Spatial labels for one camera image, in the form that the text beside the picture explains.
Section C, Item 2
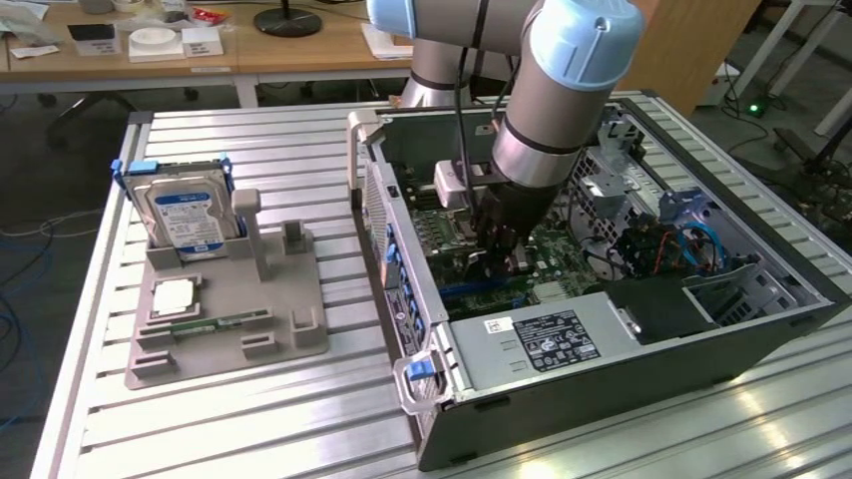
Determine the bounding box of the metal disk bay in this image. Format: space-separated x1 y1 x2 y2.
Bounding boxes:
569 119 673 229

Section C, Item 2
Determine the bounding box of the black open PC case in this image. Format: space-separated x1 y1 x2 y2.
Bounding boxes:
345 96 852 473

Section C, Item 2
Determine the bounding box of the CPU chip with silver lid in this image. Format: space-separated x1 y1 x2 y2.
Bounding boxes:
146 280 202 316

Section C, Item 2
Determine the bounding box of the white desk frame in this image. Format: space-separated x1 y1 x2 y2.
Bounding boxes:
728 0 852 136

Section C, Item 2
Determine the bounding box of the grey plastic parts rack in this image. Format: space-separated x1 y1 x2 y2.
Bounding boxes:
122 188 332 394

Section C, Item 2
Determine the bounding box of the black chair base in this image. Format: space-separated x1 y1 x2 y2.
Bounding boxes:
36 92 138 149

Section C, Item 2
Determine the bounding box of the stack of white papers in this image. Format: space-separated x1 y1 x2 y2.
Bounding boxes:
361 22 418 62

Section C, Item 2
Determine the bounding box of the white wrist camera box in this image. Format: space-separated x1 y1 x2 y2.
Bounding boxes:
430 159 481 211

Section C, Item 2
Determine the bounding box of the black lamp base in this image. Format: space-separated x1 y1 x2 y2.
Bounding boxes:
252 0 326 37

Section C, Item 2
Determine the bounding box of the white box with round hole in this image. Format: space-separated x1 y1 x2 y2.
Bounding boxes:
126 28 188 65

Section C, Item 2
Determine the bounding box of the black and white box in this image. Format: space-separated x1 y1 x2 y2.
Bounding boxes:
65 23 126 57

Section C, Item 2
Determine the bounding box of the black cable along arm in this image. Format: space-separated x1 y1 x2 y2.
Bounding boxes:
453 0 490 226

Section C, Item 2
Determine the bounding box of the blue floor cable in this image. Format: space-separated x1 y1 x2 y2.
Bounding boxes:
0 234 58 435

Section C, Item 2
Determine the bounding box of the green motherboard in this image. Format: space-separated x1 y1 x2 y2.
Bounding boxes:
398 177 604 320

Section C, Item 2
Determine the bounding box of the wooden cabinet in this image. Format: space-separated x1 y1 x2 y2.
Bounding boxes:
624 0 765 117

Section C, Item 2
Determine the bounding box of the grey power supply with label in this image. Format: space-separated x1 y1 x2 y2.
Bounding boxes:
448 291 644 393

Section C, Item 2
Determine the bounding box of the blue wire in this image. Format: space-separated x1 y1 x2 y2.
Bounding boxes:
676 222 730 276

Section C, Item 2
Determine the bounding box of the wooden desk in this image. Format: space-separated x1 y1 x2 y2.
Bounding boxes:
0 0 600 96

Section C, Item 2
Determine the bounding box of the black stand base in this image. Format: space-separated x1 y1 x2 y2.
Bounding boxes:
770 94 852 236

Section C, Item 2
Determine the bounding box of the small white box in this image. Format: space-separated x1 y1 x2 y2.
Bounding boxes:
180 27 232 59

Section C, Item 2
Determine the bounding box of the green RAM stick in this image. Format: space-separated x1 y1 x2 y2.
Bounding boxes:
142 311 268 340

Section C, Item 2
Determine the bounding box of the black plastic shroud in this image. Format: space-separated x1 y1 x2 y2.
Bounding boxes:
601 277 721 346

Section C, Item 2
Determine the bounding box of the hard disk with blue bracket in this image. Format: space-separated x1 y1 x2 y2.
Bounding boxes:
108 155 234 263

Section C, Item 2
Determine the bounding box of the red wire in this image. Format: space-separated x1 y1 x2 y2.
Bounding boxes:
649 227 690 273

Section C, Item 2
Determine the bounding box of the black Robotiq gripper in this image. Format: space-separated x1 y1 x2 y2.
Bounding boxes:
472 182 553 273

